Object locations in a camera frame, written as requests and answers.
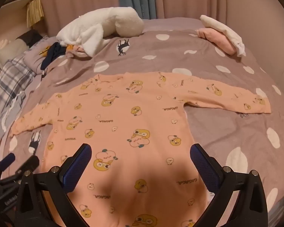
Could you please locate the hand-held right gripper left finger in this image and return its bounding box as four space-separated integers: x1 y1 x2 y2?
14 143 93 227

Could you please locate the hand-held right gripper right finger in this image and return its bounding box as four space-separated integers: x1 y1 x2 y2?
190 143 268 227

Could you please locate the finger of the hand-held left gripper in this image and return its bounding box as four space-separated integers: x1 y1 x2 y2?
14 156 40 174
0 153 16 171

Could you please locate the pink cartoon print shirt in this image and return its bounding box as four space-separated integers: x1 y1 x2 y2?
9 72 272 227

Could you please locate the plaid cloth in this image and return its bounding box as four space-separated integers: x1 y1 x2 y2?
0 54 36 138

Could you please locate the grey pillow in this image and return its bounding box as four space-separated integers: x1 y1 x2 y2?
0 38 29 63

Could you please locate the navy blue cloth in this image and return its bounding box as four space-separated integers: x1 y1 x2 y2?
41 43 67 69

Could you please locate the small orange pink cloth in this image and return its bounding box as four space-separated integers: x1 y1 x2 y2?
66 44 87 55

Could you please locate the mauve dotted duvet cover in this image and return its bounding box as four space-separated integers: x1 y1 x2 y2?
5 18 284 227

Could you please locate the dark pillow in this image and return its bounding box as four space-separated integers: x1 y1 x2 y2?
15 30 43 46

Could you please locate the folded pink cloth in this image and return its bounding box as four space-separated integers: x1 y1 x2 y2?
196 28 237 55

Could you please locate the folded white cloth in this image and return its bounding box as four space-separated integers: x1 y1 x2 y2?
200 15 246 57

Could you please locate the white fluffy blanket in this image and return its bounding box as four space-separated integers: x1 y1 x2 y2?
56 7 144 58

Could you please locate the straw tassel hanging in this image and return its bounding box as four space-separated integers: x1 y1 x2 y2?
26 0 44 28

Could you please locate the white shelf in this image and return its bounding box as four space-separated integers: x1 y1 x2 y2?
0 0 38 13

